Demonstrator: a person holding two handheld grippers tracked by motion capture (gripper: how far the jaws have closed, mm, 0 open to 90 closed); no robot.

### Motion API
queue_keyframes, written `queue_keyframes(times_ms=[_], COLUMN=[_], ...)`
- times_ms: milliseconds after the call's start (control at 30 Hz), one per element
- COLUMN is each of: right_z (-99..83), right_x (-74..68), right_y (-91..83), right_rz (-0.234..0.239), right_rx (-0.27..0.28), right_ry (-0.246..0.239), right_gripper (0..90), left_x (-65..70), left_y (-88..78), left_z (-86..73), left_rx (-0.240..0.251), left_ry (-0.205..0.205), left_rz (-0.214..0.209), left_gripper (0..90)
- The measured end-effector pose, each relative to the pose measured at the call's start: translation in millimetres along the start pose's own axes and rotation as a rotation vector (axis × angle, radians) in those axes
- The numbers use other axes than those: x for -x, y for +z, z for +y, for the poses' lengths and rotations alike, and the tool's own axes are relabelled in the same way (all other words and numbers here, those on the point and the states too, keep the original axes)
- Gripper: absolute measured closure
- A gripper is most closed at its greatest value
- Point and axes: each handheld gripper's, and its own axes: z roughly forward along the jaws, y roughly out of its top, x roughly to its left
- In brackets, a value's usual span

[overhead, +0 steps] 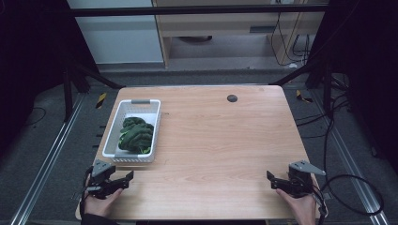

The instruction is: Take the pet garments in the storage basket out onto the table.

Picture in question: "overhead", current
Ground black curtain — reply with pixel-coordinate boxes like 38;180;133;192
0;0;101;163
308;0;398;176

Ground black floor cables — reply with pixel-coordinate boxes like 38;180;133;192
295;74;353;176

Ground white cabinet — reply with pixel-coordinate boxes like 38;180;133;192
66;0;164;66

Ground person's left hand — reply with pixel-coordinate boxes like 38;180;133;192
83;187;125;218

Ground hanging black cables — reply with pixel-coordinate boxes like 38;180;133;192
269;0;312;68

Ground dark green cloth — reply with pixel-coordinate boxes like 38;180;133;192
117;116;155;155

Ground white plastic basket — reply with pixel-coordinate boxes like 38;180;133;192
101;98;162;164

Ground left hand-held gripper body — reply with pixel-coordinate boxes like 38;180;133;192
84;158;116;201

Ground black horizontal bar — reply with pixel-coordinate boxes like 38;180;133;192
61;4;330;18

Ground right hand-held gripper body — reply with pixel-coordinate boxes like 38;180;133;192
286;159;327;199

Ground yellow black striped tape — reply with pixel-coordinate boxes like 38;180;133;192
95;92;108;110
295;89;314;104

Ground light wooden desk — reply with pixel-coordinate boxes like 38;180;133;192
151;0;330;68

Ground person's right hand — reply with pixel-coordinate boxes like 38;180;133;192
275;187;317;225

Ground black metal stand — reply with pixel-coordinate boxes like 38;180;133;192
269;54;350;118
60;54;127;124

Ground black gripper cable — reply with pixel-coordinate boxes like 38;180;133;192
312;173;385;225
79;166;95;219

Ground thin black floor cable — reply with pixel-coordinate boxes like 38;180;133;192
23;106;48;128

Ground metal floor rail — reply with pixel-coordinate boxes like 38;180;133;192
8;93;87;225
309;89;390;225

